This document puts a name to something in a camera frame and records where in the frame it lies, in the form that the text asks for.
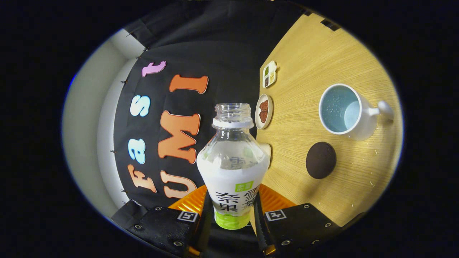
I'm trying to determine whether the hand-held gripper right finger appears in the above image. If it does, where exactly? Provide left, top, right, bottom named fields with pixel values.
left=253, top=184, right=366, bottom=255

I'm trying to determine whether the wooden table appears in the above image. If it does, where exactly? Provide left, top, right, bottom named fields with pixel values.
left=251, top=13, right=403, bottom=227

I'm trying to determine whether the round plate with red food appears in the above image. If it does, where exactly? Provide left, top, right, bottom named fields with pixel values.
left=255, top=94, right=274, bottom=130

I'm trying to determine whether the white toaster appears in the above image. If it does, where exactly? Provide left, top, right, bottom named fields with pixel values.
left=260, top=143, right=272, bottom=169

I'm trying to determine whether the black backdrop cloth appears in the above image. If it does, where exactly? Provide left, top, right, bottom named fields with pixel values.
left=109, top=0, right=312, bottom=258

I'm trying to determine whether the dark brown round coaster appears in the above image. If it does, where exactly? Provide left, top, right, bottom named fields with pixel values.
left=306, top=142, right=337, bottom=180

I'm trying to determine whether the white cup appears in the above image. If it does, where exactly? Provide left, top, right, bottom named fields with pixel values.
left=318, top=83, right=394, bottom=141

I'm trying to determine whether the clear juice bottle white label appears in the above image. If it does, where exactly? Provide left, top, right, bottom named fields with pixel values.
left=196, top=103, right=270, bottom=230

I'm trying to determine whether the white divided dish with grains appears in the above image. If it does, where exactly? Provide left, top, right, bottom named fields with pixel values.
left=262, top=61, right=278, bottom=89

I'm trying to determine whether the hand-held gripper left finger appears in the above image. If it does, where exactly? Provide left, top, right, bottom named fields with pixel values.
left=111, top=185, right=212, bottom=258

